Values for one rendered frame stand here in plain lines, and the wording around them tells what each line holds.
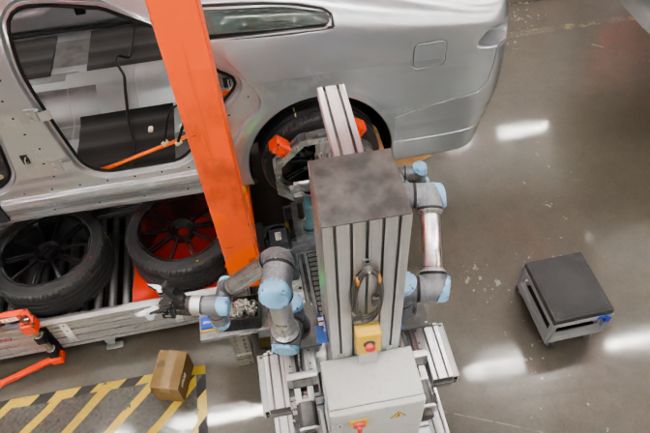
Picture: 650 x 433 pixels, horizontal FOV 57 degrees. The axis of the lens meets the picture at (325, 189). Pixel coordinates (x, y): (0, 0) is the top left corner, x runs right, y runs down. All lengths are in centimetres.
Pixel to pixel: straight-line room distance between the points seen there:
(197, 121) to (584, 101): 361
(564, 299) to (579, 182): 127
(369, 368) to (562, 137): 308
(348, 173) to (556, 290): 212
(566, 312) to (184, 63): 240
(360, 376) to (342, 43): 149
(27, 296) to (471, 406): 249
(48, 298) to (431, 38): 244
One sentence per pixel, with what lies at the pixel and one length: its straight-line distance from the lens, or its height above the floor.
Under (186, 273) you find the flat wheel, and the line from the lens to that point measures 347.
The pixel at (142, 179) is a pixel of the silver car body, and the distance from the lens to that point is 338.
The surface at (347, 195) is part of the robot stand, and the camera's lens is 165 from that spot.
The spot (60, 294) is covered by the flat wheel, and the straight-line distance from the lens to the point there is 366.
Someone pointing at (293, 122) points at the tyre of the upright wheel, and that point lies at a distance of 315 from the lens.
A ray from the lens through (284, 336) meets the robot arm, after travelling 250.
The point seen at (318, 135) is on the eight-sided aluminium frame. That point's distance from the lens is 314.
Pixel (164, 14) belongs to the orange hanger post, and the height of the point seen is 221.
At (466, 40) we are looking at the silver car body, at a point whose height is 152.
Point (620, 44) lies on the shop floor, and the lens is 598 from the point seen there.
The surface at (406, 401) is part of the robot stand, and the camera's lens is 222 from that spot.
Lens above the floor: 330
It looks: 50 degrees down
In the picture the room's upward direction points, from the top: 4 degrees counter-clockwise
